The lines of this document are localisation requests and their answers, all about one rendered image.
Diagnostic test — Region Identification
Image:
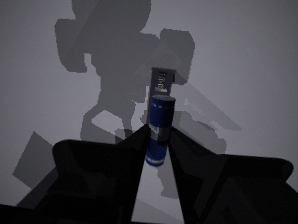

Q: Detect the blue cylindrical battery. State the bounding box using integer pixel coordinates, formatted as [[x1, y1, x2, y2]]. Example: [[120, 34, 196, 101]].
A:
[[146, 95, 176, 166]]

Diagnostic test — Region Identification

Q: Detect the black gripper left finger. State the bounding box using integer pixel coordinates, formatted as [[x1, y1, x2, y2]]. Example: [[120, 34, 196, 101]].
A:
[[52, 124, 150, 222]]

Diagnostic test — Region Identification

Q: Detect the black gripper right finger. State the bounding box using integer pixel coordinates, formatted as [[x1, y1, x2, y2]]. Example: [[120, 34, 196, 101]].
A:
[[168, 126, 294, 224]]

